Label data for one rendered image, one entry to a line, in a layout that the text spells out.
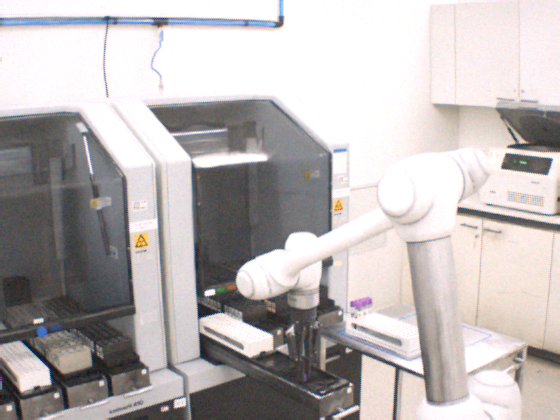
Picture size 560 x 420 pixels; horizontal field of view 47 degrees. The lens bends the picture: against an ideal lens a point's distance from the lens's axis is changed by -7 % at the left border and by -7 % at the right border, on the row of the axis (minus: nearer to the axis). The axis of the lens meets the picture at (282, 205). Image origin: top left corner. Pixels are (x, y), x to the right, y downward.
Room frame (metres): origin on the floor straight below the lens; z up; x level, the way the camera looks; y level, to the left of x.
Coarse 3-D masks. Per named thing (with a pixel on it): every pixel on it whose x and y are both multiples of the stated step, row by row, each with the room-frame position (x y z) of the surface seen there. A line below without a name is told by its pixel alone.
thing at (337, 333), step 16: (400, 304) 2.52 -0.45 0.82; (400, 320) 2.34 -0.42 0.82; (416, 320) 2.33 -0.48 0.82; (320, 336) 2.25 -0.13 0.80; (336, 336) 2.20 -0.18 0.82; (352, 336) 2.20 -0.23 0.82; (464, 336) 2.15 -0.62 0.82; (480, 336) 2.15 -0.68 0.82; (496, 336) 2.14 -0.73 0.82; (320, 352) 2.25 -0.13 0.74; (368, 352) 2.06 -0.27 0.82; (384, 352) 2.05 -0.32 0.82; (480, 352) 2.01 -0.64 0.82; (496, 352) 2.00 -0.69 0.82; (512, 352) 2.01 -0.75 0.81; (320, 368) 2.25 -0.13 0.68; (400, 368) 1.95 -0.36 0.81; (416, 368) 1.91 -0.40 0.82; (480, 368) 1.90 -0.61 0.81; (512, 368) 1.95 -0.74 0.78; (400, 384) 2.52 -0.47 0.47; (400, 400) 2.52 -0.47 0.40
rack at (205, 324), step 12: (204, 324) 2.24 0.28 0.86; (216, 324) 2.21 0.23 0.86; (228, 324) 2.22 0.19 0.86; (240, 324) 2.21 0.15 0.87; (216, 336) 2.21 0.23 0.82; (228, 336) 2.13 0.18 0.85; (240, 336) 2.11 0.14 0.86; (252, 336) 2.10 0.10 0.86; (264, 336) 2.10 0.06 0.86; (240, 348) 2.14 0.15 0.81; (252, 348) 2.05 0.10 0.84; (264, 348) 2.08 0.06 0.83
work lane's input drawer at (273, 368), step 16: (208, 352) 2.19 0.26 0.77; (224, 352) 2.12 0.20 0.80; (240, 352) 2.07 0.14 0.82; (272, 352) 2.08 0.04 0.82; (240, 368) 2.05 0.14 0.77; (256, 368) 1.99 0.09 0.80; (272, 368) 1.97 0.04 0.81; (288, 368) 1.98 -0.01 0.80; (272, 384) 1.92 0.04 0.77; (288, 384) 1.87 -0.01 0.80; (304, 384) 1.84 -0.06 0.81; (320, 384) 1.86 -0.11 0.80; (336, 384) 1.83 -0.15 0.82; (352, 384) 1.85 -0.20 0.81; (304, 400) 1.81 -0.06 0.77; (320, 400) 1.76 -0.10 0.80; (336, 400) 1.80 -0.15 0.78; (352, 400) 1.84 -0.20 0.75; (320, 416) 1.76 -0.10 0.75; (336, 416) 1.74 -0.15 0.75
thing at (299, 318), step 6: (294, 312) 1.86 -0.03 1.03; (300, 312) 1.85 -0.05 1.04; (306, 312) 1.85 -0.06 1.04; (312, 312) 1.86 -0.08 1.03; (294, 318) 1.86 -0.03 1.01; (300, 318) 1.85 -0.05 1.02; (306, 318) 1.85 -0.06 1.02; (312, 318) 1.86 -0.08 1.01; (294, 324) 1.86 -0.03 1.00; (300, 324) 1.87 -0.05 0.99; (306, 324) 1.88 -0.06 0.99; (312, 324) 1.90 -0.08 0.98; (294, 330) 1.87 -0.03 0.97; (300, 330) 1.87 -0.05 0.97; (306, 330) 1.88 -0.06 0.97
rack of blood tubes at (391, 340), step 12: (372, 312) 2.27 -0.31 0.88; (348, 324) 2.22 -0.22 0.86; (360, 324) 2.18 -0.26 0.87; (372, 324) 2.15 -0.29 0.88; (384, 324) 2.15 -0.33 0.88; (396, 324) 2.14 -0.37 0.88; (408, 324) 2.13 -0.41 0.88; (360, 336) 2.18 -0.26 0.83; (372, 336) 2.13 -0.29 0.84; (384, 336) 2.18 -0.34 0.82; (396, 336) 2.04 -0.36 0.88; (408, 336) 2.03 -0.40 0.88; (408, 348) 2.00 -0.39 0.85
